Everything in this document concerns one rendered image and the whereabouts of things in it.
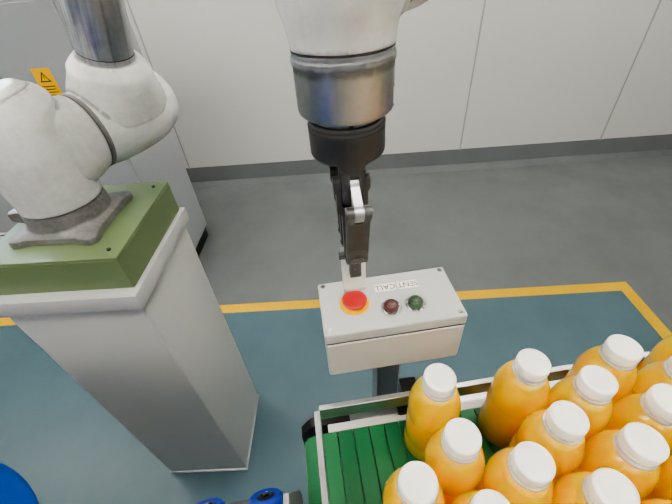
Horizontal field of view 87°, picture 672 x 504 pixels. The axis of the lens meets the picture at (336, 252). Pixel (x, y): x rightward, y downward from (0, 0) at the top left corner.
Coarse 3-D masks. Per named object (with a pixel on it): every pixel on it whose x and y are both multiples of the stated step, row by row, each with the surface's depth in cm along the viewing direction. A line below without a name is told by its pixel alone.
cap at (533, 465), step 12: (528, 444) 37; (516, 456) 36; (528, 456) 36; (540, 456) 36; (516, 468) 36; (528, 468) 35; (540, 468) 35; (552, 468) 35; (528, 480) 35; (540, 480) 34
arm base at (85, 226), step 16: (112, 192) 81; (128, 192) 82; (80, 208) 70; (96, 208) 72; (112, 208) 76; (32, 224) 68; (48, 224) 68; (64, 224) 69; (80, 224) 71; (96, 224) 72; (16, 240) 70; (32, 240) 70; (48, 240) 70; (64, 240) 70; (80, 240) 69; (96, 240) 70
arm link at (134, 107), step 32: (64, 0) 59; (96, 0) 59; (96, 32) 62; (128, 32) 66; (96, 64) 66; (128, 64) 69; (96, 96) 68; (128, 96) 70; (160, 96) 77; (128, 128) 73; (160, 128) 80
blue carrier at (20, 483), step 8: (0, 464) 37; (0, 472) 37; (8, 472) 38; (16, 472) 39; (0, 480) 37; (8, 480) 38; (16, 480) 38; (24, 480) 40; (0, 488) 37; (8, 488) 37; (16, 488) 38; (24, 488) 39; (0, 496) 36; (8, 496) 37; (16, 496) 38; (24, 496) 39; (32, 496) 40
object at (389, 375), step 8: (376, 368) 61; (384, 368) 60; (392, 368) 60; (376, 376) 62; (384, 376) 62; (392, 376) 62; (376, 384) 64; (384, 384) 64; (392, 384) 64; (376, 392) 66; (384, 392) 66; (392, 392) 66
